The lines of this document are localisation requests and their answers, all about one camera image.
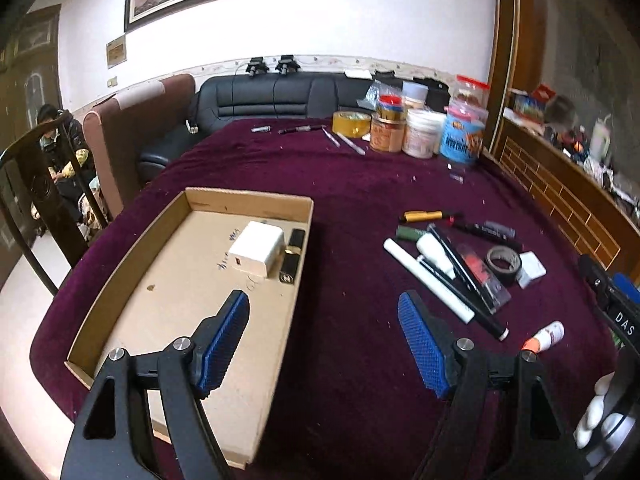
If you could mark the long black marker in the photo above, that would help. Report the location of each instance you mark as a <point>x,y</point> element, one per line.
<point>475,300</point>

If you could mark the white cup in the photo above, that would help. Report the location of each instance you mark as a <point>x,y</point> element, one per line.
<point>600,137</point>

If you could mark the brown armchair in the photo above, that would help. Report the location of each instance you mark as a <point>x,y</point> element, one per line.
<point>135,135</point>

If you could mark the brown wooden door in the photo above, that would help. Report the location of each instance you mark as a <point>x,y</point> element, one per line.
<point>25,60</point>

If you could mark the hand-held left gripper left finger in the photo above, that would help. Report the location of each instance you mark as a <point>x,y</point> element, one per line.
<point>225,340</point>

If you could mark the small white box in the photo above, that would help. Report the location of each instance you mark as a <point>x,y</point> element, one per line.
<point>532,267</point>

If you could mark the green marker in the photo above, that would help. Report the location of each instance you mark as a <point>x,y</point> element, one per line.
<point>410,233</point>

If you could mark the black lipstick tube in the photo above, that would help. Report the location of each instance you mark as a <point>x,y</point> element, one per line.
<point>291,267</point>

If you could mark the thin black pen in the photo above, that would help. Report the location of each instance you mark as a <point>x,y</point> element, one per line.
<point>450,280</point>

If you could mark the large white tub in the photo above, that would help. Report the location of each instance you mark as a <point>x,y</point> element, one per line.
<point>422,135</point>

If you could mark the shallow cardboard box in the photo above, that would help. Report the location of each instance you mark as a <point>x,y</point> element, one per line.
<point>165,310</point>

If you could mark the small wall plaque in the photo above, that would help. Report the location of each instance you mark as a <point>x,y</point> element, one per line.
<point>116,52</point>

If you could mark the striped lid jar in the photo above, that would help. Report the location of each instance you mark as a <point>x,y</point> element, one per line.
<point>390,107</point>

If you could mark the red and black pen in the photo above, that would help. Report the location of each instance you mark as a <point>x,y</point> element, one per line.
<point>470,227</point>

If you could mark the yellow tape roll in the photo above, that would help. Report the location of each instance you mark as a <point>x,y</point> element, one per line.
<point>350,127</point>

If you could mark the purple velvet tablecloth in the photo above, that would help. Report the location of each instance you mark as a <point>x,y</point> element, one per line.
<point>350,195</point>

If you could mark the red lid clear jar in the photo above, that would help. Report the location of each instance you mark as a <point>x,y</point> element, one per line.
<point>472,91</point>

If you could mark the black leather sofa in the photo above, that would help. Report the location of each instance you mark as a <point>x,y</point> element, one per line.
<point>260,95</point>

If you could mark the person's right hand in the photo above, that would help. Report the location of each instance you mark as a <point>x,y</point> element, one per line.
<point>595,410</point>

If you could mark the dark wooden chair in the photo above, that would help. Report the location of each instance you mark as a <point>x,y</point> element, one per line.
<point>30,175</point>

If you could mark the clear package with red item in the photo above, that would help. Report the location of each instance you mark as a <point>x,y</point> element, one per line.
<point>477,267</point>

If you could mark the small white tub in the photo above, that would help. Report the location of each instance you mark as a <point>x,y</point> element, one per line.
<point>415,95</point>

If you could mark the small white bottle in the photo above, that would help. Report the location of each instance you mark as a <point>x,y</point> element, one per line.
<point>432,252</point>

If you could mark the wooden sideboard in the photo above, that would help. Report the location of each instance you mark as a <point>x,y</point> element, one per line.
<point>560,190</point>

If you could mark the orange label jar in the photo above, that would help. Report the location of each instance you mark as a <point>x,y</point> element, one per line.
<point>385,135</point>

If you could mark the long white marker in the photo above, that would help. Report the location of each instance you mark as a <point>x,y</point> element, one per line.
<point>425,277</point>

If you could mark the yellow pen black cap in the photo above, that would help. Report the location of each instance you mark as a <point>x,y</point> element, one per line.
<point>420,216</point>

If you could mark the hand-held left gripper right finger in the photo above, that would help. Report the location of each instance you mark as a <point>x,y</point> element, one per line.
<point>425,345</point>

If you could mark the clear plastic bag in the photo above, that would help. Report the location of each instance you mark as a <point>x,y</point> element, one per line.
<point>372,96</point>

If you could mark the short silver pen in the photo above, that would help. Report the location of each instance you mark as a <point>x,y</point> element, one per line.
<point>261,129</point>

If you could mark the white pen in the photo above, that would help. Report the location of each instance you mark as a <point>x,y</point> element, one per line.
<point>350,143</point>
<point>331,137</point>

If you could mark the black device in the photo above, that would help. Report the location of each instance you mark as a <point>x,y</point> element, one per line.
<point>287,65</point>
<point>257,66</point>

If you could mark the black tape roll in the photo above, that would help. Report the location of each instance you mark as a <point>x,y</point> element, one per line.
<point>507,281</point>

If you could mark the white glue stick orange cap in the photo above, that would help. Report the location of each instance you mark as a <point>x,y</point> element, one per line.
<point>547,335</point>

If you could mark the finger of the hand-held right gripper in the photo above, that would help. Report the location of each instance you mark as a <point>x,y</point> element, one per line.
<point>592,272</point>

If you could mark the dark grey marker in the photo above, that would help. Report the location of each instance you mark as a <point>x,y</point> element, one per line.
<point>500,230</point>

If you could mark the white charger block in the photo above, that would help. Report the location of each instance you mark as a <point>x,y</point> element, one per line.
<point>255,250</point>

